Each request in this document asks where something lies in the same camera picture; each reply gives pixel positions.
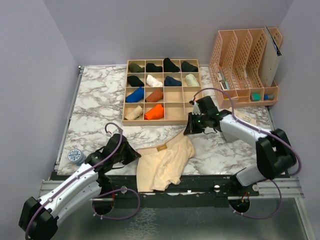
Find beige rolled cloth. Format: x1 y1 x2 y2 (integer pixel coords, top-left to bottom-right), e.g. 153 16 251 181
124 105 143 121

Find orange rolled cloth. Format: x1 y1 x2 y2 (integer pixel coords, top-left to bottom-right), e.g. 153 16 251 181
144 104 165 121

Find blue rolled cloth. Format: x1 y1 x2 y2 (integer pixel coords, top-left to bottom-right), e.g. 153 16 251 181
125 87 145 103

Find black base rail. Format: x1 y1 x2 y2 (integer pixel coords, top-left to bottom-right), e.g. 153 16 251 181
48 172 291 209

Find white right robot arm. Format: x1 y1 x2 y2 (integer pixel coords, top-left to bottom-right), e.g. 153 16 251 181
183 96 297 196

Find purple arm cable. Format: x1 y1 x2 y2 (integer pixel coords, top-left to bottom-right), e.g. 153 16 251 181
24 122 141 240
189 87 303 221

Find cream folded underwear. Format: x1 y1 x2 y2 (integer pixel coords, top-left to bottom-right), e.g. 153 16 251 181
234 110 257 125

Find pink file organizer rack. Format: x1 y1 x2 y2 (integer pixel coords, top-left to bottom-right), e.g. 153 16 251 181
208 28 279 109

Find black rolled cloth left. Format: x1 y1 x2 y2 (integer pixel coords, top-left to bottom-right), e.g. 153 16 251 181
127 75 145 87

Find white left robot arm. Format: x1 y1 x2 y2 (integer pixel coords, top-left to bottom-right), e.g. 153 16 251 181
18 133 141 240

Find white rolled cloth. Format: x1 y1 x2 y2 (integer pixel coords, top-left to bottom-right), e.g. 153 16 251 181
146 74 163 87

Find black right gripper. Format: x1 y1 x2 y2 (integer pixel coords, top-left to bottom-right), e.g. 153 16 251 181
184 112 208 136

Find black rolled cloth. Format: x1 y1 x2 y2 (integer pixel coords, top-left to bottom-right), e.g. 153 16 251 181
145 62 163 73
127 75 145 87
163 57 180 73

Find cards in rack slot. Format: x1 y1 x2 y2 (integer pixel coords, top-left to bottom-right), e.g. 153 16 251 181
217 70 238 100

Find dark green rolled cloth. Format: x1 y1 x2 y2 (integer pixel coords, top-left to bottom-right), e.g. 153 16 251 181
181 61 199 73

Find olive green rolled cloth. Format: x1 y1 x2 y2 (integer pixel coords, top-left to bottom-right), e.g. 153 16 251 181
128 62 145 73

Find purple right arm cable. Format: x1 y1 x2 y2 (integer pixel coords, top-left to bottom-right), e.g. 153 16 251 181
189 87 303 221

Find wooden compartment tray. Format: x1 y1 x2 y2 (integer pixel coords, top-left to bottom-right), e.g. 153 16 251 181
122 59 203 126

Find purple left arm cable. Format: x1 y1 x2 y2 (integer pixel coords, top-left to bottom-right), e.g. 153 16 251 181
24 122 141 240

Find navy rolled cloth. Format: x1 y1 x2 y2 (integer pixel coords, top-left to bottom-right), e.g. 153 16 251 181
164 76 182 87

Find brown rolled cloth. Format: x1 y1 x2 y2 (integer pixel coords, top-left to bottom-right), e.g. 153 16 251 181
145 88 164 103

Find pale green rolled cloth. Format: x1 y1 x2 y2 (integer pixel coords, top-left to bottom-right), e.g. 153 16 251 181
185 74 200 87

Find blue grey cylinder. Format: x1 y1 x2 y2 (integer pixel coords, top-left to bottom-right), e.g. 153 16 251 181
263 94 274 101

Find grey folder in rack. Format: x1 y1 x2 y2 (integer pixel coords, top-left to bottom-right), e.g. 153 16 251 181
258 26 283 88

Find beige boxer underwear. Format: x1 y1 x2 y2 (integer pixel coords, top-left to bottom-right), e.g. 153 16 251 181
136 131 196 193

